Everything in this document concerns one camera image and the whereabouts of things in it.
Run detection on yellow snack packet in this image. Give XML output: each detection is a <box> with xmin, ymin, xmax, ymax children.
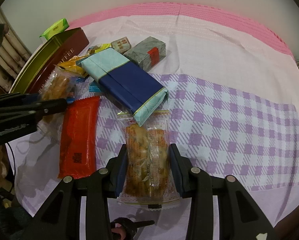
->
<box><xmin>57</xmin><ymin>55</ymin><xmax>88</xmax><ymax>77</ymax></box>

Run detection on green tissue pack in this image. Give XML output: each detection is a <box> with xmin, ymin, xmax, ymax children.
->
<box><xmin>39</xmin><ymin>18</ymin><xmax>69</xmax><ymax>42</ymax></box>

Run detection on maroon gold coffee tin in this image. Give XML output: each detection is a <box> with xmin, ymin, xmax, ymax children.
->
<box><xmin>9</xmin><ymin>28</ymin><xmax>89</xmax><ymax>94</ymax></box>

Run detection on small blue snack packet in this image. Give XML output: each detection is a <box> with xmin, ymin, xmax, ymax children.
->
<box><xmin>89</xmin><ymin>81</ymin><xmax>105</xmax><ymax>95</ymax></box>

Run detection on red snack packet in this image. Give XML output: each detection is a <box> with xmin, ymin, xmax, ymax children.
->
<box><xmin>58</xmin><ymin>96</ymin><xmax>100</xmax><ymax>179</ymax></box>

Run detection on beige patterned curtain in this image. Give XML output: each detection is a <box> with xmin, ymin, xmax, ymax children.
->
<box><xmin>0</xmin><ymin>8</ymin><xmax>31</xmax><ymax>93</ymax></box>

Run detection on yellow wrapped candy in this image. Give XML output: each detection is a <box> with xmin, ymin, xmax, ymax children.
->
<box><xmin>86</xmin><ymin>43</ymin><xmax>112</xmax><ymax>55</ymax></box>

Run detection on blue teal box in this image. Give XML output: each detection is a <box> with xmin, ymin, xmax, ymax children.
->
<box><xmin>76</xmin><ymin>48</ymin><xmax>168</xmax><ymax>126</ymax></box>

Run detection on pink purple checked tablecloth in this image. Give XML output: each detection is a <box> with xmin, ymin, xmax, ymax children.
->
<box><xmin>6</xmin><ymin>2</ymin><xmax>299</xmax><ymax>240</ymax></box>

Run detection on clear pastry snack packet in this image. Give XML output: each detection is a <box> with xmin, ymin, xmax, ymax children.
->
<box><xmin>117</xmin><ymin>110</ymin><xmax>180</xmax><ymax>210</ymax></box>

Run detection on small sesame cake packet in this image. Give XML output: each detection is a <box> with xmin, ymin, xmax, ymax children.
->
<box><xmin>111</xmin><ymin>36</ymin><xmax>132</xmax><ymax>54</ymax></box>

